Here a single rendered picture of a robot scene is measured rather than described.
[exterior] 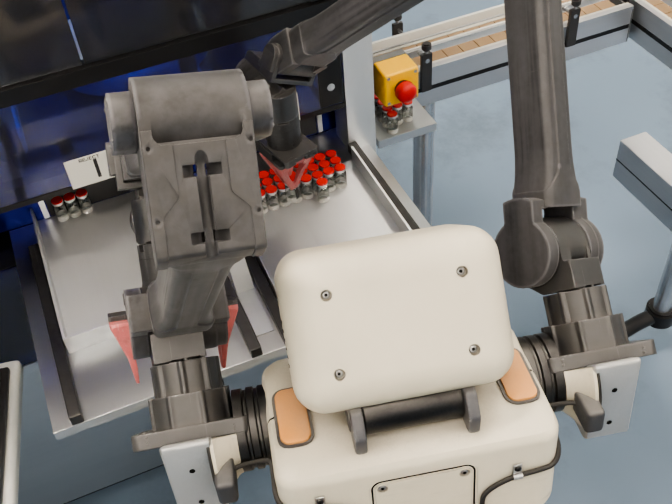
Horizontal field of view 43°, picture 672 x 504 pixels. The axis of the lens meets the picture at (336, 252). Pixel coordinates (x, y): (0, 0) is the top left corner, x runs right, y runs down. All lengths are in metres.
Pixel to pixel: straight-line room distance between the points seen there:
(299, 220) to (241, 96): 0.97
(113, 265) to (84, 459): 0.69
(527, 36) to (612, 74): 2.55
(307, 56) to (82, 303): 0.57
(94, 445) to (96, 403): 0.72
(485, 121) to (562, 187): 2.26
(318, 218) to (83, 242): 0.43
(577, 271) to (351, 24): 0.48
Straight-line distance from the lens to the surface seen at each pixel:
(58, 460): 2.08
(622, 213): 2.90
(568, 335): 0.92
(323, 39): 1.23
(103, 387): 1.36
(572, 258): 0.95
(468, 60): 1.84
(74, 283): 1.52
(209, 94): 0.57
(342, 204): 1.55
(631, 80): 3.50
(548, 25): 0.98
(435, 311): 0.76
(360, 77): 1.59
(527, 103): 0.97
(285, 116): 1.34
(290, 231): 1.51
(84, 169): 1.51
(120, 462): 2.15
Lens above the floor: 1.93
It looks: 46 degrees down
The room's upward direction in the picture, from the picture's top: 5 degrees counter-clockwise
